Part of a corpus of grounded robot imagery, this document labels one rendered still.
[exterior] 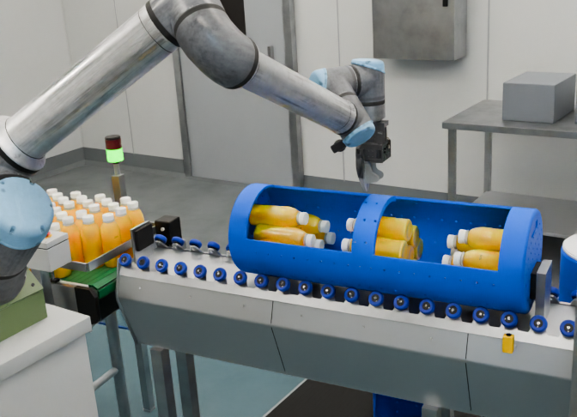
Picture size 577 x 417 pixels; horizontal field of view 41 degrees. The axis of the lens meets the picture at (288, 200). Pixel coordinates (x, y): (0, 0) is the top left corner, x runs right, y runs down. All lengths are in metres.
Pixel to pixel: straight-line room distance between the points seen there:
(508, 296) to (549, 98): 2.60
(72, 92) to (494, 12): 4.01
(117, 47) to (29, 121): 0.27
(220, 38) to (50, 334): 0.82
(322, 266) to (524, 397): 0.65
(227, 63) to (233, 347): 1.24
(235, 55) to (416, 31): 3.86
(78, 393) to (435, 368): 0.97
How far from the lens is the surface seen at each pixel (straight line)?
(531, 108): 4.62
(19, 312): 1.97
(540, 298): 2.17
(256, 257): 2.33
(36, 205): 1.77
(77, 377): 2.04
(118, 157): 3.16
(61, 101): 1.75
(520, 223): 2.09
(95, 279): 2.73
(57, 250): 2.58
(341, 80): 2.07
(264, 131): 6.40
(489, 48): 5.44
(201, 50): 1.57
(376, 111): 2.15
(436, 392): 2.34
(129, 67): 1.69
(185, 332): 2.65
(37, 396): 1.97
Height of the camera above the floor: 1.94
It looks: 18 degrees down
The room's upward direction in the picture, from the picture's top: 4 degrees counter-clockwise
